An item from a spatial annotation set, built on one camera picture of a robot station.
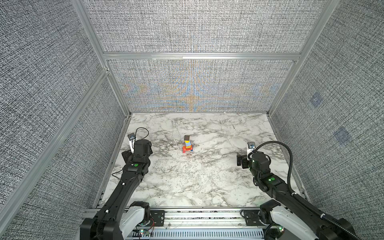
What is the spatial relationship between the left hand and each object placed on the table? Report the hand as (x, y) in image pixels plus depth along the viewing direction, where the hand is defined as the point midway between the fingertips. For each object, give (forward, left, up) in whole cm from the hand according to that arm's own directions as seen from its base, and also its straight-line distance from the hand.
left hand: (136, 147), depth 82 cm
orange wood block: (+6, -26, -14) cm, 30 cm away
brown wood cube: (+6, -28, 0) cm, 28 cm away
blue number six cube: (+5, -31, -15) cm, 35 cm away
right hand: (-4, -61, -3) cm, 62 cm away
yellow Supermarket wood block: (+3, -29, -7) cm, 30 cm away
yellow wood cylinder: (+5, -28, -3) cm, 29 cm away
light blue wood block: (+4, -29, -4) cm, 29 cm away
